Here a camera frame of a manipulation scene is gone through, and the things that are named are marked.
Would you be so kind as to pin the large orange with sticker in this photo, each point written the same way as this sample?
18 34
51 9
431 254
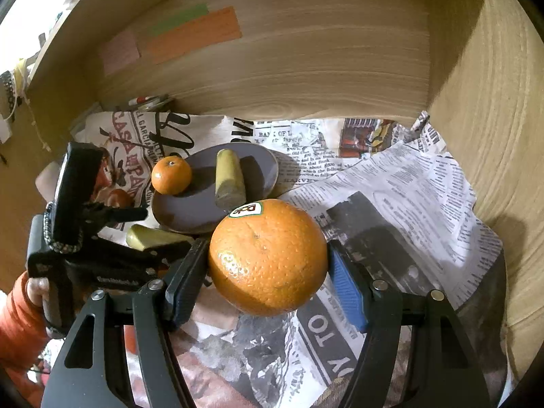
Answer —
267 259

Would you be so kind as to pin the person's left hand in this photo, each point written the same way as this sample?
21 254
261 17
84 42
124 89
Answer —
36 291

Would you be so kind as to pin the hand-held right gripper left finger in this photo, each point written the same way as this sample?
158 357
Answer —
183 293

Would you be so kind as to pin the yellow-green cylinder piece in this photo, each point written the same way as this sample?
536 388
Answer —
148 237
229 178

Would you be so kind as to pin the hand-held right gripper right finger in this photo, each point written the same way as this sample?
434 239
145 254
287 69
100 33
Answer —
346 293

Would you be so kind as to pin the orange sticky note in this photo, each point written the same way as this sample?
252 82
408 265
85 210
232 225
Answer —
195 36

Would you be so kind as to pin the grey round plate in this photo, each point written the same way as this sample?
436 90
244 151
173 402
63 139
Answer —
195 216

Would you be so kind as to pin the colour-printed newspaper sheet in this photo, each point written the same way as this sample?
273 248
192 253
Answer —
314 144

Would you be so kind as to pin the black-white newspaper sheet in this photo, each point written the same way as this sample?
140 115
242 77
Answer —
408 204

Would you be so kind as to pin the pink sticky note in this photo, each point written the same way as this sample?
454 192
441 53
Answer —
120 53

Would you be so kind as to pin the small mandarin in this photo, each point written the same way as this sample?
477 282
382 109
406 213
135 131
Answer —
171 176

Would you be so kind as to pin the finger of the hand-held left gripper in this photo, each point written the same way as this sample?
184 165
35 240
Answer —
129 213
172 257

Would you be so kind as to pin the person's left forearm orange sleeve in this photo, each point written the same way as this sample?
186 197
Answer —
17 327

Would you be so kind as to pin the green sticky note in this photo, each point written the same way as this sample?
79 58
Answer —
178 19

